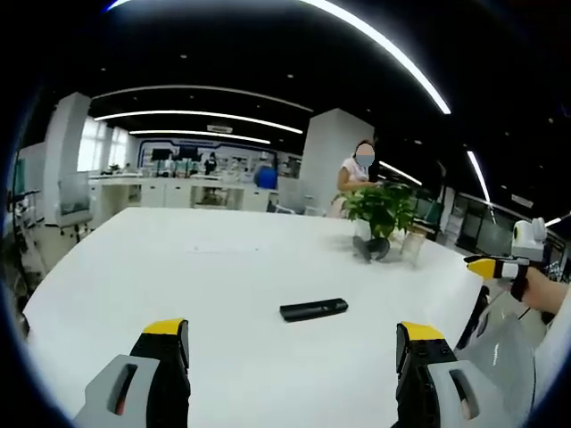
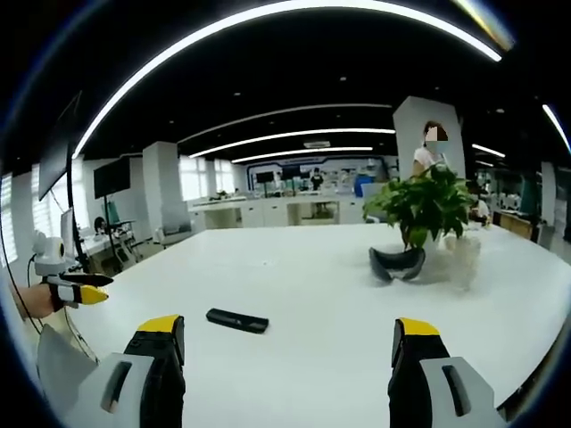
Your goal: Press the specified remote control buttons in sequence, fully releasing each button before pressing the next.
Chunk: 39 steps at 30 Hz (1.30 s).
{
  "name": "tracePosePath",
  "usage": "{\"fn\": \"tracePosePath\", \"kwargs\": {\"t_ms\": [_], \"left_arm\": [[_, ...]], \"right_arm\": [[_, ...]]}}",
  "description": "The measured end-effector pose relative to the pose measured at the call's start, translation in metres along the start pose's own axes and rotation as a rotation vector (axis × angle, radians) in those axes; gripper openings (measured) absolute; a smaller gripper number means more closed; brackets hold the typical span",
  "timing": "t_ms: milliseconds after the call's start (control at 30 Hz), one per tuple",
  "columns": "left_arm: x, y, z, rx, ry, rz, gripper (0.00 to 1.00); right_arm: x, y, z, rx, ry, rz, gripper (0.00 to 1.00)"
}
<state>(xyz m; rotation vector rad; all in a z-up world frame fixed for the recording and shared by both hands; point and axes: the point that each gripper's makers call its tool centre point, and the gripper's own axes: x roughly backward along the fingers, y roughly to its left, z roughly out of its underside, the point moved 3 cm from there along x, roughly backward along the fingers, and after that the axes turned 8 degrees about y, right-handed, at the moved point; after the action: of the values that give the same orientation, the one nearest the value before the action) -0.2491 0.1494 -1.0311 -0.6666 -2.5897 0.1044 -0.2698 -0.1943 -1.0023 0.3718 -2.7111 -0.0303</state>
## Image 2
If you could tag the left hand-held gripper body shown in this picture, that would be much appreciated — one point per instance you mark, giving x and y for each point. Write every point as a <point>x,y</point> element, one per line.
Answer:
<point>49,256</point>

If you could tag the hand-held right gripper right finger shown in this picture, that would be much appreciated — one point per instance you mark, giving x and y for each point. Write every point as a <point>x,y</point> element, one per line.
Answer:
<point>439,383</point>

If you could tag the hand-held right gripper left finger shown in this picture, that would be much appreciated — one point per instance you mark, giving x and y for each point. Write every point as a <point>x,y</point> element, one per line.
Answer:
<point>134,383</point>

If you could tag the black remote control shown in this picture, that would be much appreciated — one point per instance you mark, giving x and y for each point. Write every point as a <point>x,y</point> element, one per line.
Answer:
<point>237,321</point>

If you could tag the person's left hand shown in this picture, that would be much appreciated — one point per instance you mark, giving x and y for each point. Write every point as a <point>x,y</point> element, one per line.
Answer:
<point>33,301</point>

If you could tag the black monitor on stand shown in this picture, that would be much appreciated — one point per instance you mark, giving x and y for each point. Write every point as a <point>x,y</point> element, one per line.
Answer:
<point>111,183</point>

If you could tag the black hanging screen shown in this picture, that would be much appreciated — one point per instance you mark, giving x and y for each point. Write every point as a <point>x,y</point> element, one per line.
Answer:
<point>58,153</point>

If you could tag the black VR headset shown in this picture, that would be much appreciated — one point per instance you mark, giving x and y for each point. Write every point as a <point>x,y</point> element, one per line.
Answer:
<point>394,267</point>

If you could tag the green potted plant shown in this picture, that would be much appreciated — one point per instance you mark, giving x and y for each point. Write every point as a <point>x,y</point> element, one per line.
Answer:
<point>421,209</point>

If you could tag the white counter cabinets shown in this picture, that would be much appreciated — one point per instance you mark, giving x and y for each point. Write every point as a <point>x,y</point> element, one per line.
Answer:
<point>272,211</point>

